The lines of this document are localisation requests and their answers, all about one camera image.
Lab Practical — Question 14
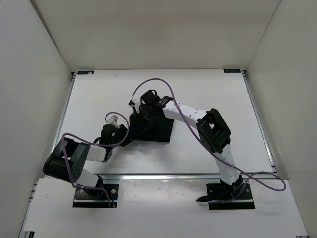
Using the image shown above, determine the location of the black pleated skirt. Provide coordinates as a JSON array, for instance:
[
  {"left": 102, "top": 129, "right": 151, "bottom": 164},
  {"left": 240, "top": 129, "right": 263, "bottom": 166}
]
[{"left": 129, "top": 114, "right": 174, "bottom": 143}]

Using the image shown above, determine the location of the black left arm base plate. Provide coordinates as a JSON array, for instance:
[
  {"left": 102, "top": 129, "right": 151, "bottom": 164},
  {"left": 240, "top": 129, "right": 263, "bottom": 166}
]
[{"left": 72, "top": 182, "right": 119, "bottom": 209}]

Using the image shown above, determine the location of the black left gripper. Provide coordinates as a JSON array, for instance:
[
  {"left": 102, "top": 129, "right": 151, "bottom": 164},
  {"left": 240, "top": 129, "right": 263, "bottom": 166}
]
[{"left": 110, "top": 123, "right": 136, "bottom": 147}]

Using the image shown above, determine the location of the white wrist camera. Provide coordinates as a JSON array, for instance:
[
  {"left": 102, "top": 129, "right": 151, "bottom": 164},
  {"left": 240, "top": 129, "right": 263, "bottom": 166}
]
[
  {"left": 105, "top": 115, "right": 119, "bottom": 127},
  {"left": 128, "top": 99, "right": 141, "bottom": 113}
]

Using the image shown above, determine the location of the blue left corner label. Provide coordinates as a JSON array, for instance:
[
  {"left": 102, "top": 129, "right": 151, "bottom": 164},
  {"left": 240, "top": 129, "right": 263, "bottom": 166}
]
[{"left": 77, "top": 70, "right": 94, "bottom": 75}]

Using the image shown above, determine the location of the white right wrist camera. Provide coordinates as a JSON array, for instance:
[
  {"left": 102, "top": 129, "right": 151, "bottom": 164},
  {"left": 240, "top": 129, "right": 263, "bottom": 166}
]
[{"left": 128, "top": 99, "right": 141, "bottom": 113}]

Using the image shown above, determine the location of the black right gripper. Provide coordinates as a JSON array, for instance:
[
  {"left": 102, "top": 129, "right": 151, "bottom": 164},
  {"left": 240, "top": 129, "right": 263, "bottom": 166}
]
[{"left": 131, "top": 106, "right": 158, "bottom": 137}]

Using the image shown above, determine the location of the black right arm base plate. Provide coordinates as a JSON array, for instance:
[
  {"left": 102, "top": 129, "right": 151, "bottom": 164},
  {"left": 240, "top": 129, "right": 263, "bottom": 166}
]
[{"left": 206, "top": 183, "right": 255, "bottom": 210}]

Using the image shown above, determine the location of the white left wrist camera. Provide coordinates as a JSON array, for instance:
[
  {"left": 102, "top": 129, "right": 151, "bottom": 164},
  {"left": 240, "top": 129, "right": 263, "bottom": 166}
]
[{"left": 105, "top": 115, "right": 119, "bottom": 127}]

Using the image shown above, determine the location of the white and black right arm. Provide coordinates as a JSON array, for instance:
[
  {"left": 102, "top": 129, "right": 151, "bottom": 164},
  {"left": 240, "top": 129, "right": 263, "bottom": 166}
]
[{"left": 129, "top": 90, "right": 243, "bottom": 203}]

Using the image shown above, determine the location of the blue right corner label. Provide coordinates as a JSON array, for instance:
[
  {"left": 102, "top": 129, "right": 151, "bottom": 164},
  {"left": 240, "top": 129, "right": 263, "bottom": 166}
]
[{"left": 223, "top": 69, "right": 241, "bottom": 73}]

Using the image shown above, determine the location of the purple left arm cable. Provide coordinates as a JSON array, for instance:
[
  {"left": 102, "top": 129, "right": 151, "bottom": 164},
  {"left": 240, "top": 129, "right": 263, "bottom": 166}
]
[{"left": 60, "top": 112, "right": 131, "bottom": 208}]

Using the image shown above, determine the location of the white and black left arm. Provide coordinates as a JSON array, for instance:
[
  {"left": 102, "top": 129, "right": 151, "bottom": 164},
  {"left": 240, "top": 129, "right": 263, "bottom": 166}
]
[{"left": 43, "top": 124, "right": 128, "bottom": 199}]

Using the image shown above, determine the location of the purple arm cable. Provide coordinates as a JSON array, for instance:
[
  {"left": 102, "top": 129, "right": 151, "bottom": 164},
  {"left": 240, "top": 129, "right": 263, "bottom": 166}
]
[
  {"left": 131, "top": 78, "right": 287, "bottom": 204},
  {"left": 60, "top": 112, "right": 131, "bottom": 208}
]

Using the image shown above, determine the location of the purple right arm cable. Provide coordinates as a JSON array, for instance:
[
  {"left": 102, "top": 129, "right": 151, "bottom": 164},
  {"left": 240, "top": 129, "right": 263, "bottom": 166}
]
[{"left": 131, "top": 78, "right": 287, "bottom": 204}]

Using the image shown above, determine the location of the aluminium table edge rail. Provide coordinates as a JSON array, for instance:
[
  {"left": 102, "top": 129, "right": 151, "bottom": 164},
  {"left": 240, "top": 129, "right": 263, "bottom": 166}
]
[{"left": 100, "top": 173, "right": 220, "bottom": 180}]

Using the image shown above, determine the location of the blue corner label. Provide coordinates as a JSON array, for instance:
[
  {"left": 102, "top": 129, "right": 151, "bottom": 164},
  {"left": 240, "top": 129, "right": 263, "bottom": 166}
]
[
  {"left": 223, "top": 69, "right": 241, "bottom": 73},
  {"left": 77, "top": 70, "right": 94, "bottom": 75}
]

